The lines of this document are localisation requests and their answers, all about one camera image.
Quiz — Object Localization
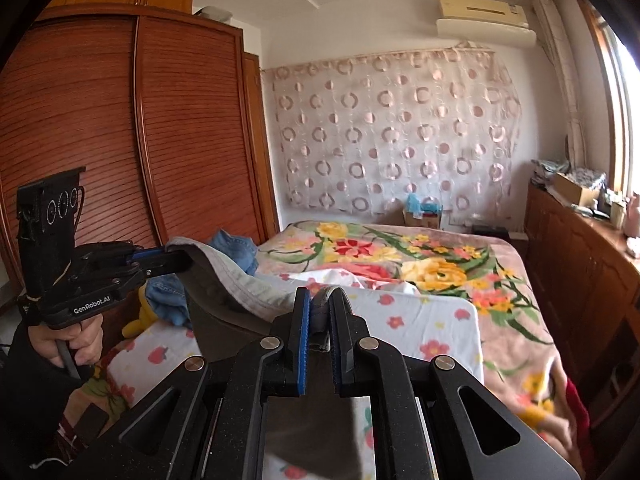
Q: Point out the folded blue jeans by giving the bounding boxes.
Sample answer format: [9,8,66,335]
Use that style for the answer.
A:
[144,229,259,330]

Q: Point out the printed cardboard box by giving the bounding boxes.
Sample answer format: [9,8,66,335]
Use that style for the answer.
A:
[402,202,444,231]

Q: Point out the white floral sheet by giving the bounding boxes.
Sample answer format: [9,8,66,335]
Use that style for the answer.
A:
[106,269,485,480]

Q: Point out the pink circle patterned curtain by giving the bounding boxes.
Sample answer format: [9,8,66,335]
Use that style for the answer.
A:
[261,44,522,217]

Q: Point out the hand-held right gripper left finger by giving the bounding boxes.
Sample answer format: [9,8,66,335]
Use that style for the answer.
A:
[60,287,313,480]

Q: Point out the person's left forearm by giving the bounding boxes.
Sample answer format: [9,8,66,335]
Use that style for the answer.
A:
[0,320,83,480]

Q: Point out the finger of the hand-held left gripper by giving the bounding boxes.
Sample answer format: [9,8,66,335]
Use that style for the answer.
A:
[131,247,190,264]
[142,259,194,279]

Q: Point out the beige air conditioner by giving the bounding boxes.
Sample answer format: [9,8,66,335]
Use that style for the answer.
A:
[435,0,537,50]

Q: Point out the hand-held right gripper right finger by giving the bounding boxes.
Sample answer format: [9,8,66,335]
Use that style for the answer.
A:
[327,287,582,480]

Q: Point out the brown wooden sideboard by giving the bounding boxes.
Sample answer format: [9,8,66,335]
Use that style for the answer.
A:
[522,180,640,463]

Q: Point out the person's left hand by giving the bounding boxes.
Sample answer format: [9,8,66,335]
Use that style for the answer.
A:
[27,309,107,372]

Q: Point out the wooden framed window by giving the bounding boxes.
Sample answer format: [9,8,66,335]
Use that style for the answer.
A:
[571,0,640,202]

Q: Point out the patterned folded cloth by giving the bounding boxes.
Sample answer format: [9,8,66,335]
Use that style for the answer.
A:
[530,159,609,187]

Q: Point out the pink bottle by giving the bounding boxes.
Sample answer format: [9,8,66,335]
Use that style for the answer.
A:
[625,194,640,237]

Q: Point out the yellow plush toy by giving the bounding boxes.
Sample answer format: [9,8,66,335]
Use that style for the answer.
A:
[122,290,162,339]

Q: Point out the pale window curtain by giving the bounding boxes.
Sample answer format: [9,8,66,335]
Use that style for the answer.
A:
[531,0,589,172]

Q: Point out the open cardboard box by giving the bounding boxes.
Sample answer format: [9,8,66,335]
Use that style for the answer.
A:
[552,172,601,206]

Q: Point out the brown slatted wooden wardrobe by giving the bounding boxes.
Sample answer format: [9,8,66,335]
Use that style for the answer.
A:
[0,4,282,313]

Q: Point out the grey pants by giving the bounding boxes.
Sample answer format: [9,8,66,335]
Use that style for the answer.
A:
[165,236,351,362]

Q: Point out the floral blanket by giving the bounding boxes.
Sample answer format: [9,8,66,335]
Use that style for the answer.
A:
[65,219,577,443]

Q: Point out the red cloth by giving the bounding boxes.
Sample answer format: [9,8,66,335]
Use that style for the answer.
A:
[562,377,594,462]

